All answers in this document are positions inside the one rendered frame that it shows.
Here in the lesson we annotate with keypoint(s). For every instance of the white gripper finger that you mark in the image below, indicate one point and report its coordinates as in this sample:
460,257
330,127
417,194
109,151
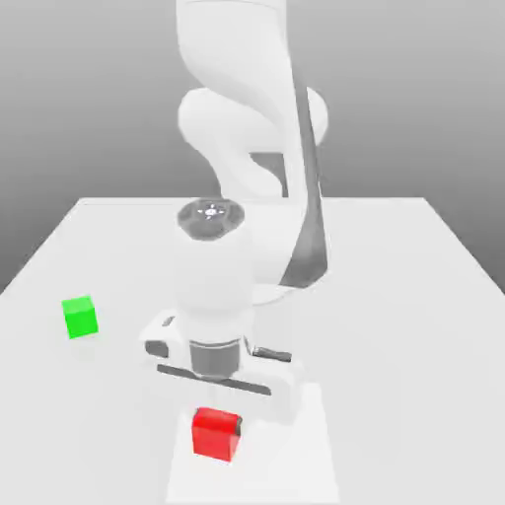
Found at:
239,427

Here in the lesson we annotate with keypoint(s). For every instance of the small red cube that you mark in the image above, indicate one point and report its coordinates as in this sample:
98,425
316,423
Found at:
215,434

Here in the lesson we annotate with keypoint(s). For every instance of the small green cube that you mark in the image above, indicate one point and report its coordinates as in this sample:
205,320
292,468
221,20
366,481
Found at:
81,317

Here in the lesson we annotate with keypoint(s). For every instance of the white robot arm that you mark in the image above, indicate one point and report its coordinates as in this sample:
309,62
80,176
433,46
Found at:
221,276

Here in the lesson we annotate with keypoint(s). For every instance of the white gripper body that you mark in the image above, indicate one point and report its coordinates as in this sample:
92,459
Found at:
272,378

